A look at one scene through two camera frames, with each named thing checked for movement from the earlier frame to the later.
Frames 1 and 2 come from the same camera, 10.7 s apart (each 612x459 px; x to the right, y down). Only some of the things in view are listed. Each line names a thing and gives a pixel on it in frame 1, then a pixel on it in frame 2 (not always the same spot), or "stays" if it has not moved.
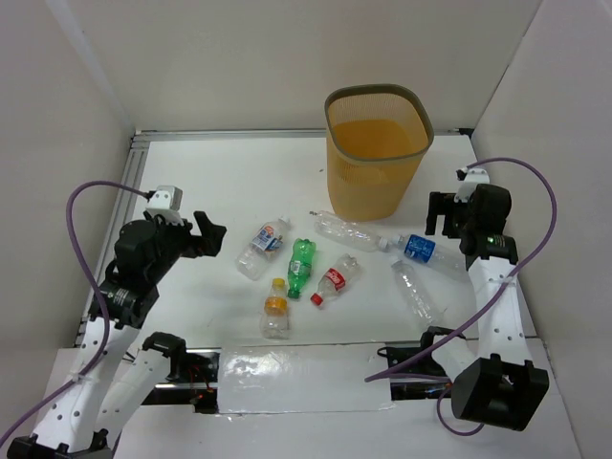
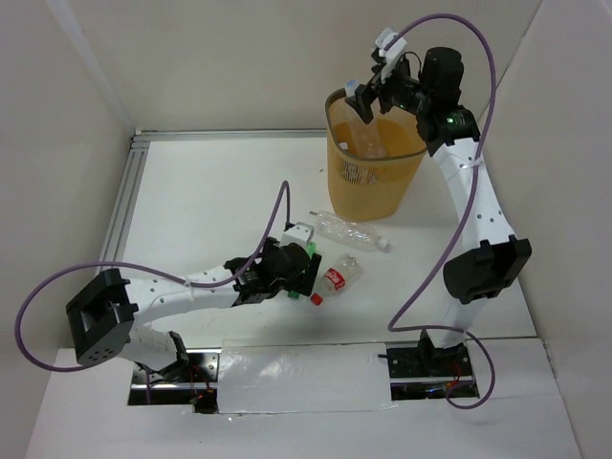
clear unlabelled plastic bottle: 422,296 -> 350,87
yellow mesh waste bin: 377,138 stays
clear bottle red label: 335,279 stays
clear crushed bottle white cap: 348,233 stays
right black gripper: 443,204 -> 365,97
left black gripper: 195,240 -> 311,273
